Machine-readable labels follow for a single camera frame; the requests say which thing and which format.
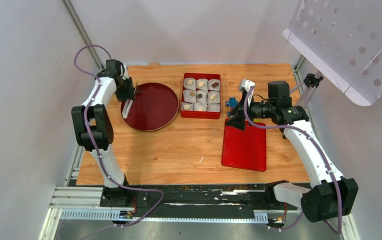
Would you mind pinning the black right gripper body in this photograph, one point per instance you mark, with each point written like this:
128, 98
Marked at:
260, 110

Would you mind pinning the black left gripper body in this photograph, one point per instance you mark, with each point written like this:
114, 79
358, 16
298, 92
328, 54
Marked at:
127, 91

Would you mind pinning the wooden metal food tongs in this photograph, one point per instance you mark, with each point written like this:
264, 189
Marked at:
129, 102

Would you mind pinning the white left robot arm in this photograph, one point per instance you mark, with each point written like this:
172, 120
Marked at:
94, 131

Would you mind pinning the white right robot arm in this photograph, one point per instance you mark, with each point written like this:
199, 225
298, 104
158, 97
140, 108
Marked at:
331, 195

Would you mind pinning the brown square chocolate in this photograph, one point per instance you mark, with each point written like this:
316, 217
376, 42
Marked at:
215, 85

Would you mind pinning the red rectangular chocolate box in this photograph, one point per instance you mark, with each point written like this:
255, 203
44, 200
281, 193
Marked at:
201, 108

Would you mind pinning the round dark red tray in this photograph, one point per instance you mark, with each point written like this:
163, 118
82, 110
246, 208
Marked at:
154, 108

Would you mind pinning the blue red toy car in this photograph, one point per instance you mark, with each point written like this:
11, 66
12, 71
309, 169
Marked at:
231, 103

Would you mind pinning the red box lid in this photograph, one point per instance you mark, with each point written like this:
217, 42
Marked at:
244, 149

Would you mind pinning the grey tripod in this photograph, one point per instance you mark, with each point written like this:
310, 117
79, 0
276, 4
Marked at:
303, 92

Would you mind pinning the perforated white light panel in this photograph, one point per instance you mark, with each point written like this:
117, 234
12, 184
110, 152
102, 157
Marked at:
343, 40

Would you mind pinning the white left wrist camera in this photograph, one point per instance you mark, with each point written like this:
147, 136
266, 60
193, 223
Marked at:
246, 85

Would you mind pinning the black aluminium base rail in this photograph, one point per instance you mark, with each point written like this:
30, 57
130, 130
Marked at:
187, 203

